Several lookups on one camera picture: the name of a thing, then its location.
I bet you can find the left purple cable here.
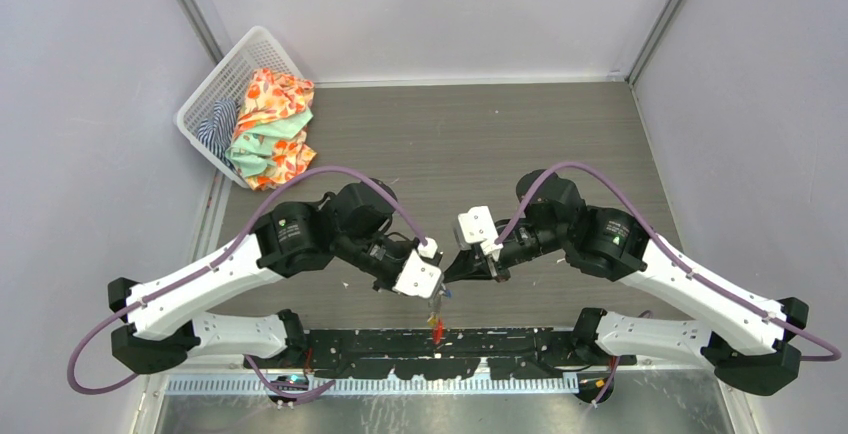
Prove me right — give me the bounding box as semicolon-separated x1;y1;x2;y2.
66;165;432;397

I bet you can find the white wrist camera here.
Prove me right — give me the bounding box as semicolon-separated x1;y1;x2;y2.
453;205;503;261
392;237;444;299

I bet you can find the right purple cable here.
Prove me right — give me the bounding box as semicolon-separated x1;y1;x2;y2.
495;161;843;363

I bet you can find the purple cable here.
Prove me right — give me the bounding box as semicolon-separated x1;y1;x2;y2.
495;161;843;363
66;165;432;397

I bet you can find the blue striped cloth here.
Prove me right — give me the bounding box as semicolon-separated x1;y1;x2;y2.
196;99;240;170

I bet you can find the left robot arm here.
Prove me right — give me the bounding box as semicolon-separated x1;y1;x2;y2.
108;182;443;374

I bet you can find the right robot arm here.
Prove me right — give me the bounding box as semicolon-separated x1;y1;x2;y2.
444;170;809;396

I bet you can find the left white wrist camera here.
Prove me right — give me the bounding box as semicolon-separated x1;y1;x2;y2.
392;237;444;299

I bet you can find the white plastic basket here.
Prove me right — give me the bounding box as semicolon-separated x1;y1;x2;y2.
175;26;316;189

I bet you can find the red handled metal keyring holder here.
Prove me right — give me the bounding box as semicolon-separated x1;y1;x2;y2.
428;292;446;345

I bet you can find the mint green cloth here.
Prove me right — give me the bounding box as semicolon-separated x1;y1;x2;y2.
225;108;315;182

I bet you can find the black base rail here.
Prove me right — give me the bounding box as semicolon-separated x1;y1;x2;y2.
256;327;612;380

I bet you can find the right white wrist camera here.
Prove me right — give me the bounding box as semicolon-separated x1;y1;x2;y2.
453;205;503;261

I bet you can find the orange floral cloth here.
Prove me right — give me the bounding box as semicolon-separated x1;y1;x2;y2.
236;68;315;191

